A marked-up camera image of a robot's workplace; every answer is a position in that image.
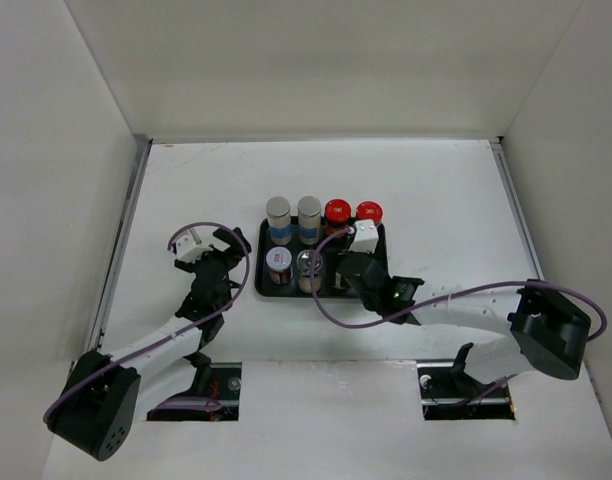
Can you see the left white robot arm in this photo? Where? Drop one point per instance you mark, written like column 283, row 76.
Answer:
column 96, row 408

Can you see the red lid sauce jar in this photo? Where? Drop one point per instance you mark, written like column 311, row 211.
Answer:
column 369, row 210

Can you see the red lid chili jar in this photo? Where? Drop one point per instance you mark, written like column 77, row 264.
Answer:
column 337, row 214

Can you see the black rectangular tray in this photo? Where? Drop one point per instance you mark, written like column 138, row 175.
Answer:
column 331, row 256

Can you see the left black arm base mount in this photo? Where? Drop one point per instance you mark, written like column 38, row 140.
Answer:
column 213, row 395

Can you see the blue label sago bottle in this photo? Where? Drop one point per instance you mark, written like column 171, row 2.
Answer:
column 278, row 213
column 309, row 220

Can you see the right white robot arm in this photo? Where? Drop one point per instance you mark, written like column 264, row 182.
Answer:
column 536, row 327

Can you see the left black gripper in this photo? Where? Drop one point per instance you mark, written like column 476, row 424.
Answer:
column 231, row 256

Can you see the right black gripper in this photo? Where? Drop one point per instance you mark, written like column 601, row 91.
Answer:
column 345, row 281

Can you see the grey lid seasoning jar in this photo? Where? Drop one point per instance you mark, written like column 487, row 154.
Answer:
column 309, row 268

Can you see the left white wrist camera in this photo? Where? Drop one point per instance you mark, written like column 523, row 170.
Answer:
column 189, row 245

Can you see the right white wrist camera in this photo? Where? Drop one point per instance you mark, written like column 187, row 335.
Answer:
column 364, row 237

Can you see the small dark spice jar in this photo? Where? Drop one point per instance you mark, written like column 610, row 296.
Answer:
column 279, row 264

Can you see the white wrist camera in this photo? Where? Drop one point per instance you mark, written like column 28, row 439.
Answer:
column 364, row 237
column 189, row 245

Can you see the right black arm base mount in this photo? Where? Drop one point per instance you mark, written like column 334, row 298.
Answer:
column 448, row 394

